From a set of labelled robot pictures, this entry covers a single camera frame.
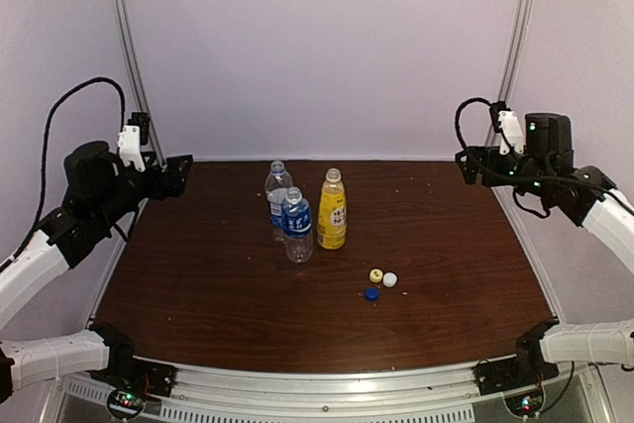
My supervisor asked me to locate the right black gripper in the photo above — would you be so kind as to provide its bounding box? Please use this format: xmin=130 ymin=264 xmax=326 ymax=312
xmin=456 ymin=145 xmax=553 ymax=198

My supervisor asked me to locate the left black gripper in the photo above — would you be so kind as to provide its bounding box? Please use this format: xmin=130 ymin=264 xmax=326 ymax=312
xmin=92 ymin=150 xmax=191 ymax=229

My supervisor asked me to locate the clear bottle blue cap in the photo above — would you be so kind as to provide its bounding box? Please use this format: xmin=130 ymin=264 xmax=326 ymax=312
xmin=264 ymin=160 xmax=293 ymax=242

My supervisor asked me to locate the blue label bottle white cap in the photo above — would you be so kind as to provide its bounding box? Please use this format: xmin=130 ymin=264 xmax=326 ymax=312
xmin=282 ymin=186 xmax=313 ymax=264

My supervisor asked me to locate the pale yellow bottle cap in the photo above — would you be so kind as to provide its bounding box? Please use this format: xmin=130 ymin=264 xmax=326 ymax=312
xmin=369 ymin=268 xmax=383 ymax=283

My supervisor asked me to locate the yellow drink bottle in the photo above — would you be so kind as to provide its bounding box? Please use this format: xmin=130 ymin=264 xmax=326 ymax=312
xmin=317 ymin=168 xmax=347 ymax=251

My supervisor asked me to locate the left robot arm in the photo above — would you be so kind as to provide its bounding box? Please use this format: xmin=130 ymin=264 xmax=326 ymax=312
xmin=1 ymin=141 xmax=193 ymax=400

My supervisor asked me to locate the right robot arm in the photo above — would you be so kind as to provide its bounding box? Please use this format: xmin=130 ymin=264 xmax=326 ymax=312
xmin=455 ymin=113 xmax=633 ymax=385

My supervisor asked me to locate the left circuit board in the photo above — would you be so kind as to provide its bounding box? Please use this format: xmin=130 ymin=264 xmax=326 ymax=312
xmin=106 ymin=389 xmax=148 ymax=419

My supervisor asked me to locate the circuit board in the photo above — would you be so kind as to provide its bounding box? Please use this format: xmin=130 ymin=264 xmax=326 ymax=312
xmin=504 ymin=389 xmax=545 ymax=418
xmin=106 ymin=389 xmax=148 ymax=419

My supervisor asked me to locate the right circuit board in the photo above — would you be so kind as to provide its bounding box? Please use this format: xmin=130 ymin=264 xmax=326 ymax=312
xmin=504 ymin=389 xmax=545 ymax=418

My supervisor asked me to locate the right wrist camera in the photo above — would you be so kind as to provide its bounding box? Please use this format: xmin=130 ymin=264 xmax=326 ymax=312
xmin=490 ymin=101 xmax=525 ymax=156

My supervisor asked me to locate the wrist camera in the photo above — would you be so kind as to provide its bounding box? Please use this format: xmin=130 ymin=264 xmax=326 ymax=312
xmin=490 ymin=101 xmax=525 ymax=156
xmin=117 ymin=112 xmax=150 ymax=172

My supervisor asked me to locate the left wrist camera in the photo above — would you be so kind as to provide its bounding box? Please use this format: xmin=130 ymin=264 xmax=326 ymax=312
xmin=117 ymin=112 xmax=150 ymax=172

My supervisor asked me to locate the right black cable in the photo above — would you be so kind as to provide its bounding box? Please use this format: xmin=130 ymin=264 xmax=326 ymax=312
xmin=454 ymin=97 xmax=615 ymax=199

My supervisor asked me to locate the black cable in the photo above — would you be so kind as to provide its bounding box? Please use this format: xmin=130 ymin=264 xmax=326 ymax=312
xmin=454 ymin=97 xmax=615 ymax=199
xmin=0 ymin=76 xmax=128 ymax=275

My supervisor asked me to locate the right aluminium frame post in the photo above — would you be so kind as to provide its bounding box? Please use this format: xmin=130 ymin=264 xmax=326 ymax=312
xmin=487 ymin=0 xmax=540 ymax=145

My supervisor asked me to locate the aluminium frame post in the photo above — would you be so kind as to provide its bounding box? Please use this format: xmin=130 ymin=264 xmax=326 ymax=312
xmin=487 ymin=0 xmax=540 ymax=145
xmin=102 ymin=0 xmax=167 ymax=169

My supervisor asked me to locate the left black cable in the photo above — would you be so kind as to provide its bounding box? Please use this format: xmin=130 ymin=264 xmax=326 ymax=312
xmin=0 ymin=76 xmax=128 ymax=275

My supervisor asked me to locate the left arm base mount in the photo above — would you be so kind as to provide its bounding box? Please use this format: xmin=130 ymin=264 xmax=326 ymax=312
xmin=88 ymin=323 xmax=176 ymax=401

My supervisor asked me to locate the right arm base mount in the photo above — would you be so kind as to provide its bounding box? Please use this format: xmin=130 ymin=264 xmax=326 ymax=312
xmin=473 ymin=318 xmax=559 ymax=396

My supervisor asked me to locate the front aluminium rail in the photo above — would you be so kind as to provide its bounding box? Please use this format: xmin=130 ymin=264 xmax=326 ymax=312
xmin=49 ymin=351 xmax=613 ymax=423

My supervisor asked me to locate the left aluminium frame post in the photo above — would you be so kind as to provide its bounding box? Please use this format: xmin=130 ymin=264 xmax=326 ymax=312
xmin=102 ymin=0 xmax=167 ymax=169

